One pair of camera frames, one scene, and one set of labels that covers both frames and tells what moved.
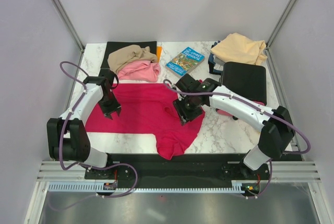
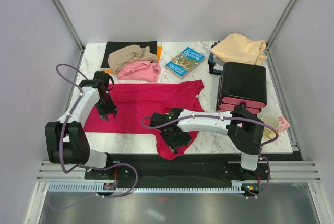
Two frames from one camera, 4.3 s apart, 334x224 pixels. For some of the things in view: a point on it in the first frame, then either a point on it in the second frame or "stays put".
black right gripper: [183, 115] → [185, 138]
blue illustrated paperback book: [182, 63] stays put
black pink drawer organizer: [248, 80] stays put
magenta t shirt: [147, 107] stays put
